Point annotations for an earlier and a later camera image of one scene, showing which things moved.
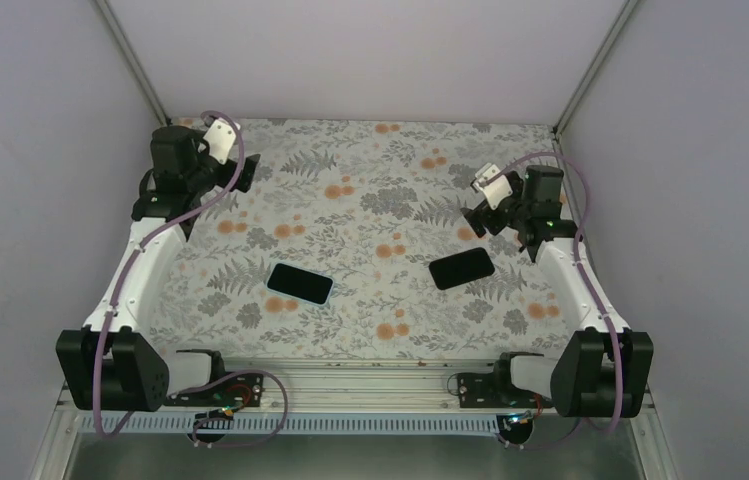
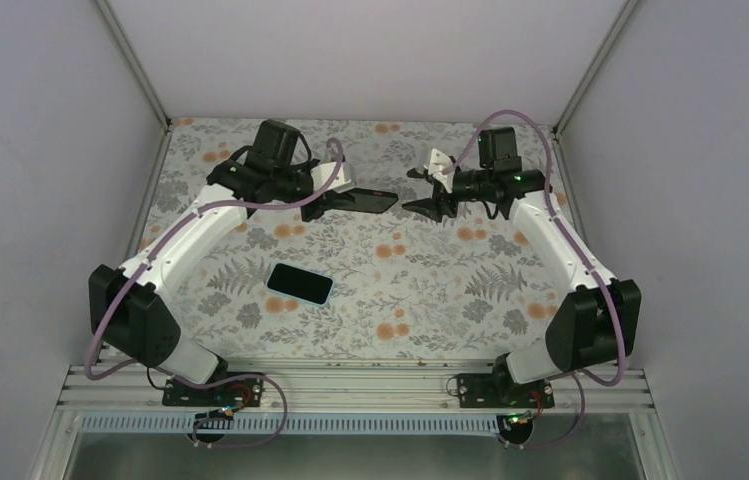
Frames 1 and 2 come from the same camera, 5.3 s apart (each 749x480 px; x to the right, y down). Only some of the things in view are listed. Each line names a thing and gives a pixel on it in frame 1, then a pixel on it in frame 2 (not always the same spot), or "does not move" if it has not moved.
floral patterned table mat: x=377 y=203 does not move
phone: x=300 y=283 does not move
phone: x=461 y=268 to x=366 y=200
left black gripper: x=244 y=182 to x=329 y=199
